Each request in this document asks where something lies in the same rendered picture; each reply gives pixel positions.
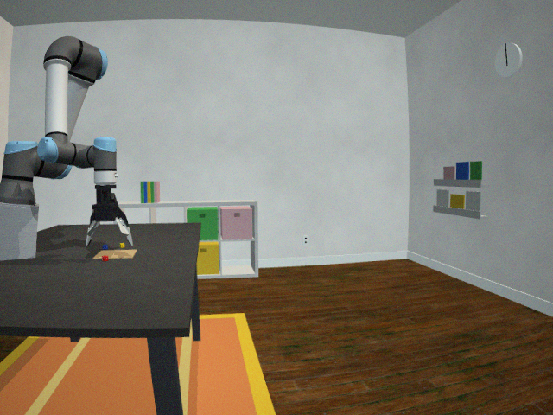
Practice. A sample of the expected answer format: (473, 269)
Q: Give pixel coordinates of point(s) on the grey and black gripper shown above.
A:
(105, 212)

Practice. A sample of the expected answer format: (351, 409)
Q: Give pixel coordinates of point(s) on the tan flat mat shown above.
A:
(116, 254)

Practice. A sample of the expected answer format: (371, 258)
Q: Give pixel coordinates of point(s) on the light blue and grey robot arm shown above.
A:
(53, 155)

